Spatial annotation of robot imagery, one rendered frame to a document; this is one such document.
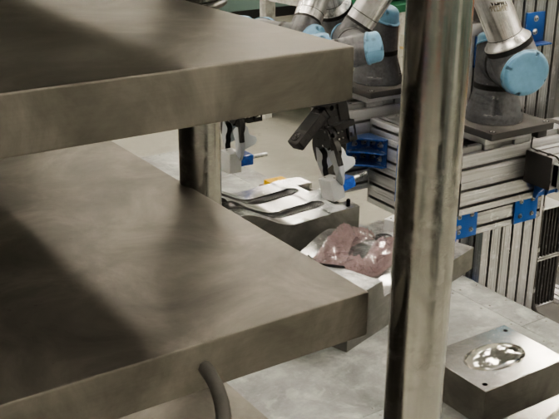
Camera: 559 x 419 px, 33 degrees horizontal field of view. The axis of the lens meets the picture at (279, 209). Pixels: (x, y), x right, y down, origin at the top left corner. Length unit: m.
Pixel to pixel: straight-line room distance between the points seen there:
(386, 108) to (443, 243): 1.99
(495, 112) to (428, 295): 1.61
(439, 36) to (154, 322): 0.37
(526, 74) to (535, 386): 0.89
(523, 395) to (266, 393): 0.44
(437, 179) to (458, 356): 0.86
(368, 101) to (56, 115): 2.16
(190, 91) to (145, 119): 0.04
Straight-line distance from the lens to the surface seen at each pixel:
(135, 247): 1.06
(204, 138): 1.21
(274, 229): 2.17
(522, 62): 2.33
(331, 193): 2.31
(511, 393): 1.67
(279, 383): 1.73
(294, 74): 0.82
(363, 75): 2.86
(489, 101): 2.49
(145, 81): 0.75
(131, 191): 1.23
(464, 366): 1.68
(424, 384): 0.97
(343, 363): 1.80
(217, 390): 0.84
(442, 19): 0.84
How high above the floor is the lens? 1.71
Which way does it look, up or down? 21 degrees down
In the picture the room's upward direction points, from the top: straight up
